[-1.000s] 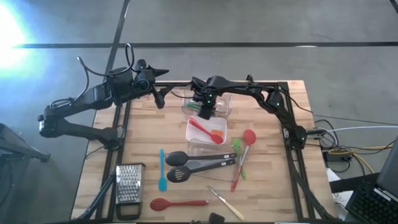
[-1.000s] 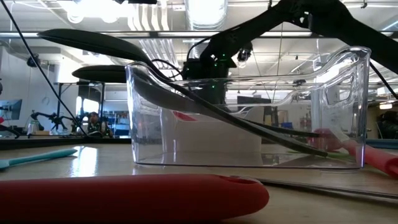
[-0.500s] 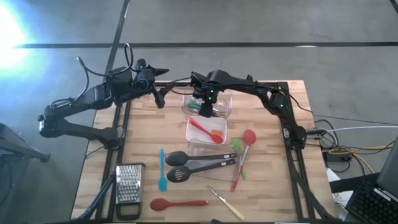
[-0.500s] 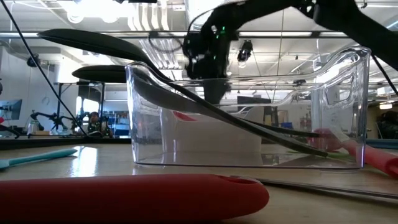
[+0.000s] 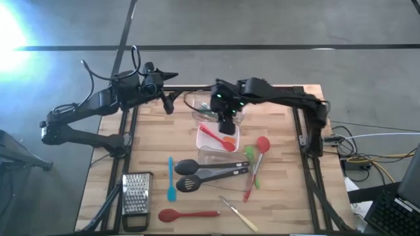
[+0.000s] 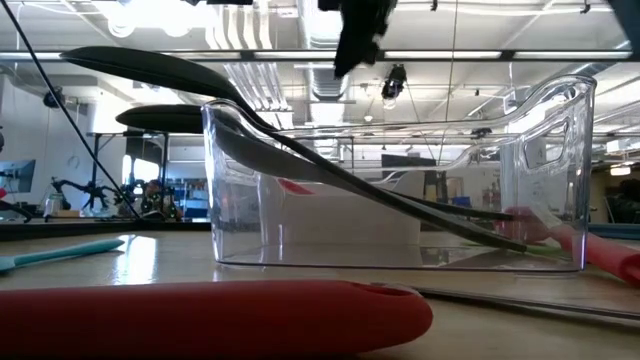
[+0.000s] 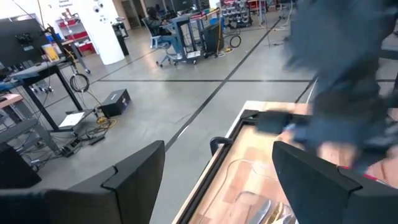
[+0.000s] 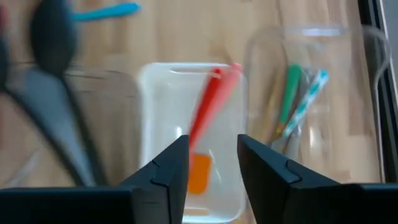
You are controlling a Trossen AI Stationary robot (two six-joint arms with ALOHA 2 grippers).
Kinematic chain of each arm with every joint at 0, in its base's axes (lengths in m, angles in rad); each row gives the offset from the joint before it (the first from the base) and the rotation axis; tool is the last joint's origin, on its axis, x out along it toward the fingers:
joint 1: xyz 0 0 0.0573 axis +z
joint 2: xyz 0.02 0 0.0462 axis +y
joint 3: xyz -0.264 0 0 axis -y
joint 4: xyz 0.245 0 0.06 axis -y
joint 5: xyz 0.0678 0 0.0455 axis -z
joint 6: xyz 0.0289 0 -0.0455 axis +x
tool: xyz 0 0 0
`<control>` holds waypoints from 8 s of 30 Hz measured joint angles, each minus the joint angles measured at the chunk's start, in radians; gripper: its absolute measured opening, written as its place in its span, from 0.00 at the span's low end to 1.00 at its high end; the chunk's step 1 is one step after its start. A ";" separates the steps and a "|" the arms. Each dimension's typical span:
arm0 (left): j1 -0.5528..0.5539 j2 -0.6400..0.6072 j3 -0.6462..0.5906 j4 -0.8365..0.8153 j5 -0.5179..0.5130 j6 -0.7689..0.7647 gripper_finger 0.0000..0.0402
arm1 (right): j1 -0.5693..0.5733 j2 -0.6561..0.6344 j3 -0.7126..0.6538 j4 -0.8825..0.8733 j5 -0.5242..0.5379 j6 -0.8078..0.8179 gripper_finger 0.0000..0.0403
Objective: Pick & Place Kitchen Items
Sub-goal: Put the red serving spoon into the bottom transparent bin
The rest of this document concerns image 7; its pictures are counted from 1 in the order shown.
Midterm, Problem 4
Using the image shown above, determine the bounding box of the red bin shelf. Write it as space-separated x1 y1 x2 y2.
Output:
55 12 96 57

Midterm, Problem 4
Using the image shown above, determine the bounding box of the black monitor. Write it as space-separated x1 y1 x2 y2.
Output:
0 17 50 68

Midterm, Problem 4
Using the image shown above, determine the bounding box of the black cable coil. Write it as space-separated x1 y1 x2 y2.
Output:
229 34 242 49
69 73 91 93

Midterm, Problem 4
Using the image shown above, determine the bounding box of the black frame clamp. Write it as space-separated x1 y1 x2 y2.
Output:
209 136 234 156

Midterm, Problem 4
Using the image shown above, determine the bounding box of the blue equipment cart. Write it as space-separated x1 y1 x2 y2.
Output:
169 7 225 65

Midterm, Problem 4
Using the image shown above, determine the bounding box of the clear plastic container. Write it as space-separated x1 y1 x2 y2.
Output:
205 157 299 224

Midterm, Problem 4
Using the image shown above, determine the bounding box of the black desk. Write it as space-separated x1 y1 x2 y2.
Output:
0 60 91 133

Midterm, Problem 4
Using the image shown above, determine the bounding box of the black floor box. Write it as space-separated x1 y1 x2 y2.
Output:
99 88 132 119

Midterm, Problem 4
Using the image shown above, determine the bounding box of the black pedestal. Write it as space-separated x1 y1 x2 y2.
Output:
111 21 130 57

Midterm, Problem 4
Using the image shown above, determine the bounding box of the office chair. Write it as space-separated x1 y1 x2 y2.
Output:
141 17 175 68

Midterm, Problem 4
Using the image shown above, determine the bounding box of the white pillar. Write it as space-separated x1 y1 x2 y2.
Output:
73 0 126 66

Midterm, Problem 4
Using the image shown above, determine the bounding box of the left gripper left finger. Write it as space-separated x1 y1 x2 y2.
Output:
43 139 166 224

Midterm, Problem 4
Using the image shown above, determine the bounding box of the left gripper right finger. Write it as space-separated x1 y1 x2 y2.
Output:
272 141 398 224

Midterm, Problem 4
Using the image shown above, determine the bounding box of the parts bin shelving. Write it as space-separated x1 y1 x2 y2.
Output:
220 0 252 27

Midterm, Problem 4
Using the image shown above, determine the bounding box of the white board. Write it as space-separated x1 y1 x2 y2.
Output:
58 111 85 129

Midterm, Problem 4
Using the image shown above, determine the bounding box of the person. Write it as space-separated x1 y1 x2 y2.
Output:
146 6 183 60

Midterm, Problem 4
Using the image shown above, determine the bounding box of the floor cable tangle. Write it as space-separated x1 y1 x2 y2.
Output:
58 114 118 156

